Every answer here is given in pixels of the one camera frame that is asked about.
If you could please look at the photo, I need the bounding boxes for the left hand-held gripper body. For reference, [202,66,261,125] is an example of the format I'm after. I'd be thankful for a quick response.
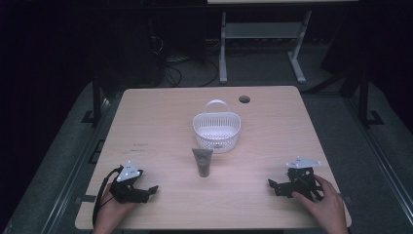
[108,159,144,205]

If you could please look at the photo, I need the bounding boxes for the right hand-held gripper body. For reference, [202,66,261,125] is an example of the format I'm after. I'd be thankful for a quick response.
[284,156,324,202]

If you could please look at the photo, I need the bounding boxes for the person's left hand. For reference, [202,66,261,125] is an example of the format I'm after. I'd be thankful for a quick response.
[93,183,138,234]

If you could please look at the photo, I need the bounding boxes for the person's right hand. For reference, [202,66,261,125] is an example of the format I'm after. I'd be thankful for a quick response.
[290,175,351,234]

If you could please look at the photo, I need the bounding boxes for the grey squeeze tube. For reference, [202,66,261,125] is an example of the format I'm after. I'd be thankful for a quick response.
[191,147,214,178]

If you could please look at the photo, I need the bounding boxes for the white plastic basket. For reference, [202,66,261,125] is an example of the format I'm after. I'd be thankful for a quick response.
[192,98,243,155]

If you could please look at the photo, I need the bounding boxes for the black metal stand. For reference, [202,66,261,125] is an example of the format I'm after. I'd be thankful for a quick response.
[357,69,386,129]
[80,69,105,127]

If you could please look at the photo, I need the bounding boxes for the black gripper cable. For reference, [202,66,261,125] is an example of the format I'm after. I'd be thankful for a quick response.
[92,166,125,228]

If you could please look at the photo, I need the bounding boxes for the black floor cables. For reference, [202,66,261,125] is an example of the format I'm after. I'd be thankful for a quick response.
[149,34,221,89]

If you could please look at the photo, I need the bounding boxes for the white metal table frame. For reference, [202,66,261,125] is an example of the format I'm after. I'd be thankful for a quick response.
[218,10,314,85]

